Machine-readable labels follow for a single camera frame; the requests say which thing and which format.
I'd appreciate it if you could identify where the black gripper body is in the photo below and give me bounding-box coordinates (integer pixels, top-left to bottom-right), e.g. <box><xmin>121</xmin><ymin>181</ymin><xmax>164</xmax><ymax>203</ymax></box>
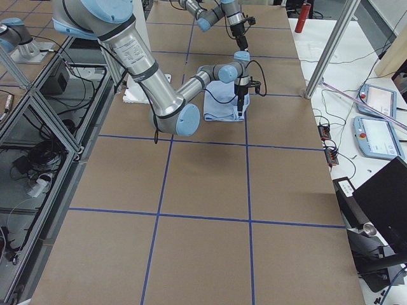
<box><xmin>230</xmin><ymin>22</ymin><xmax>245</xmax><ymax>39</ymax></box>
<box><xmin>234</xmin><ymin>85</ymin><xmax>249</xmax><ymax>100</ymax></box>

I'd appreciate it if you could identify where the light blue t-shirt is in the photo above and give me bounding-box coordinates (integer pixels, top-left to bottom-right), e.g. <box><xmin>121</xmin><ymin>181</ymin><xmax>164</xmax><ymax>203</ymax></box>
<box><xmin>203</xmin><ymin>81</ymin><xmax>250</xmax><ymax>122</ymax></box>

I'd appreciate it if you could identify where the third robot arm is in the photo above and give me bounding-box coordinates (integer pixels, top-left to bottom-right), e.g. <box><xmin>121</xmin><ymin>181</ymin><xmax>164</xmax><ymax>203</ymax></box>
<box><xmin>1</xmin><ymin>17</ymin><xmax>55</xmax><ymax>64</ymax></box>

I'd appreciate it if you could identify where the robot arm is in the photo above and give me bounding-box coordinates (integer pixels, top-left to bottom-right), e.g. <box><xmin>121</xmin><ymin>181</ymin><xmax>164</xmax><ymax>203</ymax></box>
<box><xmin>178</xmin><ymin>0</ymin><xmax>256</xmax><ymax>51</ymax></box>
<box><xmin>53</xmin><ymin>1</ymin><xmax>250</xmax><ymax>136</ymax></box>

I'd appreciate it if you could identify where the red bottle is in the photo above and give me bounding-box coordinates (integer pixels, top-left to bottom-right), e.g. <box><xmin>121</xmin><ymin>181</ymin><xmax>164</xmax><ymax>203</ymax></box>
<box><xmin>294</xmin><ymin>3</ymin><xmax>312</xmax><ymax>33</ymax></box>

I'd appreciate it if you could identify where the orange circuit board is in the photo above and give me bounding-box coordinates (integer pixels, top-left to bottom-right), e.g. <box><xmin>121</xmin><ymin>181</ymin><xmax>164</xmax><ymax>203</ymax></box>
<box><xmin>317</xmin><ymin>125</ymin><xmax>331</xmax><ymax>140</ymax></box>
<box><xmin>324</xmin><ymin>146</ymin><xmax>339</xmax><ymax>168</ymax></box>

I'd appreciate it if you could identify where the reacher grabber stick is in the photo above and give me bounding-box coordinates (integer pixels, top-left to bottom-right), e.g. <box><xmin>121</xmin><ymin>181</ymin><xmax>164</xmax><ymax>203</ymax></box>
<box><xmin>319</xmin><ymin>79</ymin><xmax>407</xmax><ymax>131</ymax></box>

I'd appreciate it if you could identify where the near teach pendant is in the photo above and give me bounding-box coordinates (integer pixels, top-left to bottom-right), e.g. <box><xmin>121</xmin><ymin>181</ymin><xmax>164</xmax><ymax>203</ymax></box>
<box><xmin>353</xmin><ymin>116</ymin><xmax>404</xmax><ymax>160</ymax></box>

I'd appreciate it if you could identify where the teach pendant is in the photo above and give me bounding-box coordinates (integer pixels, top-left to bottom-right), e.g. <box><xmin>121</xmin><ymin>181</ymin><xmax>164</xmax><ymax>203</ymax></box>
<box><xmin>357</xmin><ymin>84</ymin><xmax>397</xmax><ymax>119</ymax></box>
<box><xmin>353</xmin><ymin>116</ymin><xmax>404</xmax><ymax>160</ymax></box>

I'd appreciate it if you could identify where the far teach pendant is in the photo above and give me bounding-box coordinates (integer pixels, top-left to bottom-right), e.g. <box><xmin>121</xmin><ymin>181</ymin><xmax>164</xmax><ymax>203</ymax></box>
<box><xmin>357</xmin><ymin>84</ymin><xmax>397</xmax><ymax>119</ymax></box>

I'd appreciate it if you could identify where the black laptop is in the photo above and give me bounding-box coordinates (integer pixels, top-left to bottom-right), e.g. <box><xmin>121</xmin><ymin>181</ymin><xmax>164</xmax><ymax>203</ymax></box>
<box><xmin>353</xmin><ymin>157</ymin><xmax>406</xmax><ymax>253</ymax></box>

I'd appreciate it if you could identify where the black power box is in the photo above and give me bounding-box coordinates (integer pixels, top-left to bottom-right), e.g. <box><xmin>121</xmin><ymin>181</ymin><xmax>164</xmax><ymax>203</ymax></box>
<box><xmin>40</xmin><ymin>61</ymin><xmax>70</xmax><ymax>96</ymax></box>

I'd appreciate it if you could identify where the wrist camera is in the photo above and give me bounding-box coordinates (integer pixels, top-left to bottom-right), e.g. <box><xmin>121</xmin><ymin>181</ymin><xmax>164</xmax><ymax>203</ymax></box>
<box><xmin>247</xmin><ymin>80</ymin><xmax>261</xmax><ymax>95</ymax></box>
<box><xmin>242</xmin><ymin>16</ymin><xmax>256</xmax><ymax>25</ymax></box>

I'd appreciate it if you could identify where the aluminium frame post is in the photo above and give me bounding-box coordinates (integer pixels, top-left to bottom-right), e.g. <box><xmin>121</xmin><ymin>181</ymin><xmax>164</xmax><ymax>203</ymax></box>
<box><xmin>304</xmin><ymin>0</ymin><xmax>361</xmax><ymax>99</ymax></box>

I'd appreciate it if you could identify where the black camera stand device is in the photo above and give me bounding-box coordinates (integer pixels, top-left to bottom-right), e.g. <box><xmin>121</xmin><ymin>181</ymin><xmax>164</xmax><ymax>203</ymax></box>
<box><xmin>333</xmin><ymin>177</ymin><xmax>406</xmax><ymax>292</ymax></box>

